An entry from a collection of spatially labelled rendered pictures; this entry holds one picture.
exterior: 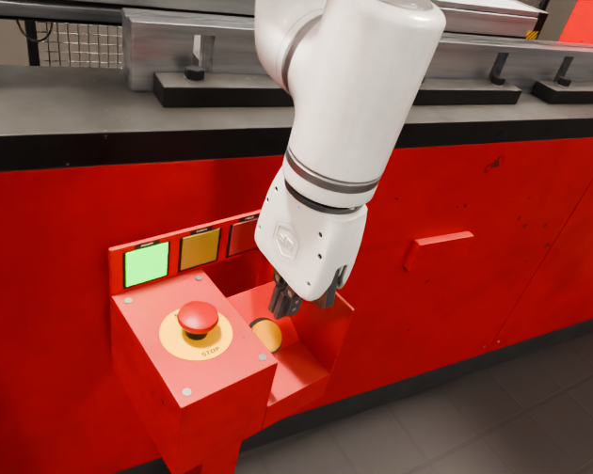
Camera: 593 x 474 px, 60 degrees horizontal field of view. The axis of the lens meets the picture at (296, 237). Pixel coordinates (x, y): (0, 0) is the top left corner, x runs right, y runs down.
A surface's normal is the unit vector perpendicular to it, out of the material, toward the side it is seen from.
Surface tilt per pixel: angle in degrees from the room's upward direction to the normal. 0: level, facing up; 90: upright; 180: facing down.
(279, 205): 88
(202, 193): 90
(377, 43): 94
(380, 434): 0
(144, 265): 90
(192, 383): 0
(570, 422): 0
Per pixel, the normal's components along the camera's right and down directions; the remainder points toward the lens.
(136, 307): 0.19, -0.79
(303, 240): -0.75, 0.25
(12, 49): 0.49, 0.59
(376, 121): 0.27, 0.68
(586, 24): -0.88, 0.12
